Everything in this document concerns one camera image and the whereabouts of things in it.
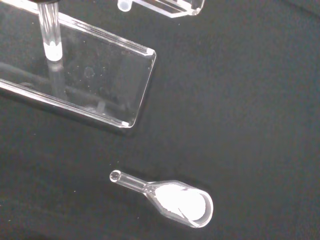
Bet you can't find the clear acrylic funnel stand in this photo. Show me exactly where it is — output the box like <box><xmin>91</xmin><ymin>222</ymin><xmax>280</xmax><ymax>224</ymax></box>
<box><xmin>0</xmin><ymin>0</ymin><xmax>207</xmax><ymax>130</ymax></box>

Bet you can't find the black bench cloth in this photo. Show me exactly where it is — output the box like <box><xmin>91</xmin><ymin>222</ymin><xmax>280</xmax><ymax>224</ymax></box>
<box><xmin>0</xmin><ymin>0</ymin><xmax>320</xmax><ymax>240</ymax></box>

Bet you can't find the glass weighing funnel with powder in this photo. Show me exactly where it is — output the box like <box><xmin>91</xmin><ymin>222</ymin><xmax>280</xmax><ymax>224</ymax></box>
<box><xmin>109</xmin><ymin>169</ymin><xmax>214</xmax><ymax>229</ymax></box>

